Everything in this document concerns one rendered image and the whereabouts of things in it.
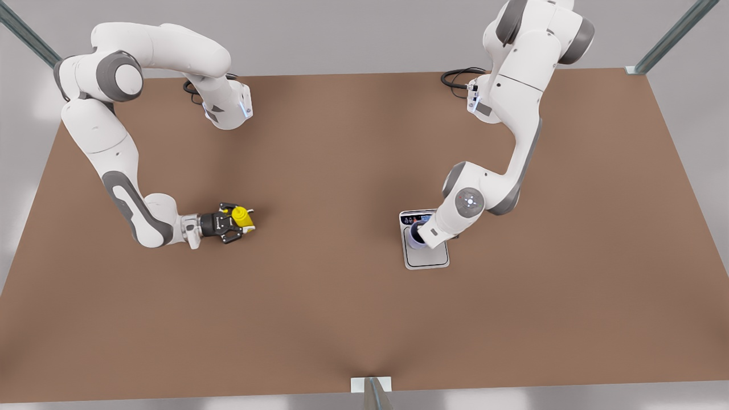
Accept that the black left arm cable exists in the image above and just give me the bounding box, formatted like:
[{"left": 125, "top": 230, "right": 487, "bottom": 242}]
[{"left": 440, "top": 67, "right": 488, "bottom": 99}]

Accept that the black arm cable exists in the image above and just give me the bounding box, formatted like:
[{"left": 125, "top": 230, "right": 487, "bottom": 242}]
[
  {"left": 183, "top": 73, "right": 240, "bottom": 106},
  {"left": 440, "top": 67, "right": 488, "bottom": 99}
]

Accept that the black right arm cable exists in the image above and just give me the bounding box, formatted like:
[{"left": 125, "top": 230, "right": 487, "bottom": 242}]
[{"left": 183, "top": 73, "right": 240, "bottom": 106}]

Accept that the blue-white cup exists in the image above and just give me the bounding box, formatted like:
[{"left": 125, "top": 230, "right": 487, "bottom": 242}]
[{"left": 404, "top": 224, "right": 428, "bottom": 252}]

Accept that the silver frame post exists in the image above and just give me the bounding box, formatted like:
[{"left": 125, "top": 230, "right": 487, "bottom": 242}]
[
  {"left": 0, "top": 5, "right": 62, "bottom": 69},
  {"left": 624, "top": 0, "right": 719, "bottom": 76},
  {"left": 350, "top": 376, "right": 394, "bottom": 410}
]

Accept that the grey kitchen scale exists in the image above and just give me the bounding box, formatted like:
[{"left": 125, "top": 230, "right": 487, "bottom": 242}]
[{"left": 399, "top": 210, "right": 450, "bottom": 270}]

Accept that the yellow sauce bottle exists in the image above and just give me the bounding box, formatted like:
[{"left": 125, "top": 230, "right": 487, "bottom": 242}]
[{"left": 220, "top": 207, "right": 256, "bottom": 233}]

